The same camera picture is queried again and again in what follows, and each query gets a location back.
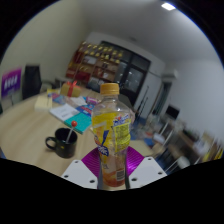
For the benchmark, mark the cluttered wooden side desk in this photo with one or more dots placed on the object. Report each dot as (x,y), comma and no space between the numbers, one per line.
(190,140)

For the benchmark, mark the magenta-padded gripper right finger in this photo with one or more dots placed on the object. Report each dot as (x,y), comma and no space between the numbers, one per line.
(146,171)

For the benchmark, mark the white wall air conditioner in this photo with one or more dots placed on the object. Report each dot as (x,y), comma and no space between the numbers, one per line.
(170,76)

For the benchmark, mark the red-ball stirring stick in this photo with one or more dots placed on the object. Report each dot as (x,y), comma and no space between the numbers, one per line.
(74,124)

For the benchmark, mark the blue colourful book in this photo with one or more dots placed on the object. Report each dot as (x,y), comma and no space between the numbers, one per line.
(86,109)

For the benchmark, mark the black tripod stand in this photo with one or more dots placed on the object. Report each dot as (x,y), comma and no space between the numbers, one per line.
(142,100)

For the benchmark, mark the white book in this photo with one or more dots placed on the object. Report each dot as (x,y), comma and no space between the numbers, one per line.
(63,111)

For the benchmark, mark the yellow gift box red ribbon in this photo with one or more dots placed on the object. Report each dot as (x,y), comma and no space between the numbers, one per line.
(70,90)

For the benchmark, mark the purple sign board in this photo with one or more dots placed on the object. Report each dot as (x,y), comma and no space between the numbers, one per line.
(11,82)

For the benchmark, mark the black mug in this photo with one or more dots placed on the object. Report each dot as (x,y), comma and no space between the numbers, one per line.
(65,146)

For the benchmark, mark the black office chair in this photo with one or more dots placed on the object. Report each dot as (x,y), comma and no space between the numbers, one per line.
(31,81)

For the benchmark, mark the orange-capped juice drink bottle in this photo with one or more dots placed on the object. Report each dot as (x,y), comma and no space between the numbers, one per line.
(111,140)

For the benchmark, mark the wooden shelf unit with trophies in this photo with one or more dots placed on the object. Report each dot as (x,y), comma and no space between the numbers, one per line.
(93,63)

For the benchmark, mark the black-framed glass door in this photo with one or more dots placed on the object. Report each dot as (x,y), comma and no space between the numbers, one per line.
(133,78)

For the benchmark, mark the pale yellow notepad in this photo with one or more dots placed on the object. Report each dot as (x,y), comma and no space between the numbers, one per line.
(43,103)

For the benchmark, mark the black computer monitor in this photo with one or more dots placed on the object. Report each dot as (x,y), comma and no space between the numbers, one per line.
(172,112)

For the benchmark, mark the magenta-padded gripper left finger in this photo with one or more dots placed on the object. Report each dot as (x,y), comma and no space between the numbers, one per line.
(80,173)

